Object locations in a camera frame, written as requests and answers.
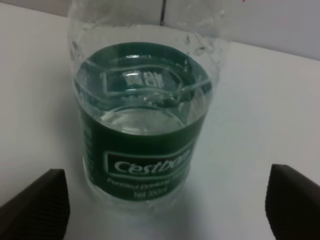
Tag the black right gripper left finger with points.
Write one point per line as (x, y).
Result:
(40, 212)

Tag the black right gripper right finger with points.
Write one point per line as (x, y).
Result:
(292, 204)

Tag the clear green-label water bottle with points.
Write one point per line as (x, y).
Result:
(144, 74)

